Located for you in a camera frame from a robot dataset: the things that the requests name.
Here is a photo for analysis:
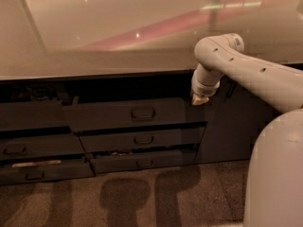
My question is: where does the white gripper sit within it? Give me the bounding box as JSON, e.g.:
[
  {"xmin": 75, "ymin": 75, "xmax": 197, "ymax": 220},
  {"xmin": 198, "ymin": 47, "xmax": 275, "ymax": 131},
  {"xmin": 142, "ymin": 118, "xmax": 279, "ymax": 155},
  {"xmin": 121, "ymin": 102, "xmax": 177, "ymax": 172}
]
[{"xmin": 191, "ymin": 64, "xmax": 223, "ymax": 106}]

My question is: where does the grey cabinet door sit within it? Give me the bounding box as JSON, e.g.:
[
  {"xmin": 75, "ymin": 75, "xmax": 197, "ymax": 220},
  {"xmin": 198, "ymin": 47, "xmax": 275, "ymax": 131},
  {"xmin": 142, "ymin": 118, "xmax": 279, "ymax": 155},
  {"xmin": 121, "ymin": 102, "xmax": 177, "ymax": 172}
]
[{"xmin": 195, "ymin": 77, "xmax": 279, "ymax": 164}]

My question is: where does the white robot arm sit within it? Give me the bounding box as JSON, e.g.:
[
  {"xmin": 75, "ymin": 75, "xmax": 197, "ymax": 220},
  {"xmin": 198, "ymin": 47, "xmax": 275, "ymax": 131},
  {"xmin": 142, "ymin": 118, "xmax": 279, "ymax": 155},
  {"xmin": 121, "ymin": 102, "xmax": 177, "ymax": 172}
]
[{"xmin": 191, "ymin": 33, "xmax": 303, "ymax": 227}]

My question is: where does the grey drawer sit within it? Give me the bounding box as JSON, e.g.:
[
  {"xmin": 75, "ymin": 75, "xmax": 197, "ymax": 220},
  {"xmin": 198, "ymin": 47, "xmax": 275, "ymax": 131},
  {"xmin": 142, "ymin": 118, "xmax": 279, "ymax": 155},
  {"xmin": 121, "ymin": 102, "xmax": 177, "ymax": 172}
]
[
  {"xmin": 91, "ymin": 149, "xmax": 196, "ymax": 174},
  {"xmin": 0, "ymin": 159, "xmax": 94, "ymax": 185},
  {"xmin": 62, "ymin": 97, "xmax": 205, "ymax": 132},
  {"xmin": 0, "ymin": 100, "xmax": 67, "ymax": 131},
  {"xmin": 0, "ymin": 134, "xmax": 84, "ymax": 160},
  {"xmin": 80, "ymin": 127, "xmax": 205, "ymax": 152}
]

